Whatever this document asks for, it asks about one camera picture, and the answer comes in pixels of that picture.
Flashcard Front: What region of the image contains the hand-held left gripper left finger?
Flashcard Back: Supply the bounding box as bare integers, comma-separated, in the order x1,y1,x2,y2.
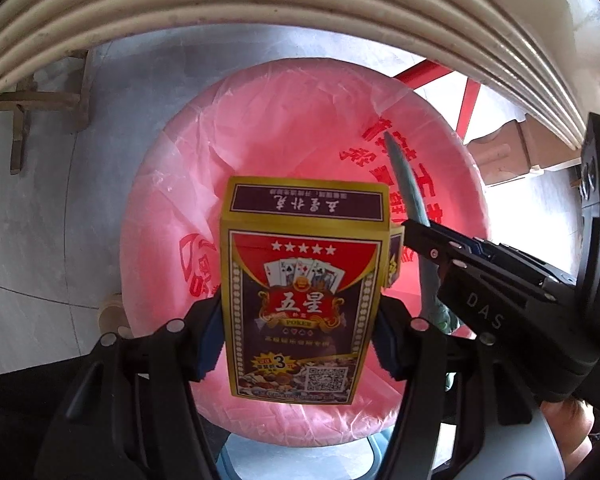
32,287,227,480

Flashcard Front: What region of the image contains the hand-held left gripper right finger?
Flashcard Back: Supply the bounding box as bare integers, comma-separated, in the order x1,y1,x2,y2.
372,295,546,480

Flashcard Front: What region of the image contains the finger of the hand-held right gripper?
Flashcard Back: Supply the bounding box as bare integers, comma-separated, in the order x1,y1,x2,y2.
402,219,578,302
437,260,600,376

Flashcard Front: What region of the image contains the grey green plastic piece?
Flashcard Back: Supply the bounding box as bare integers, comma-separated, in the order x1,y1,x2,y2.
384,131,465,336

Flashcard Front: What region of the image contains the playing card box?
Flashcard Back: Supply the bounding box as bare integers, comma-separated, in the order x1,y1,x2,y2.
219,176,406,391

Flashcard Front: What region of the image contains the bin with pink bag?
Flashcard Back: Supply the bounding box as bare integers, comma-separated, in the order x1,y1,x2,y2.
120,57,491,436

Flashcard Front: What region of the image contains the person's right hand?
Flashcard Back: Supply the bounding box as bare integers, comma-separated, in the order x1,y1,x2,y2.
540,385,598,461

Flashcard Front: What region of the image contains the wooden stool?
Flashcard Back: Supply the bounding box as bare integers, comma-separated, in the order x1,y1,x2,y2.
0,50,93,176

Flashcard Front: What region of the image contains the cream wooden table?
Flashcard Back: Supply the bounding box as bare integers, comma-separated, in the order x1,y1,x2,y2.
0,0,588,173

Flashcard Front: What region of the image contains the red metal frame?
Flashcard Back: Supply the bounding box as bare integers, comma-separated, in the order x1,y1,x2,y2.
395,55,486,136

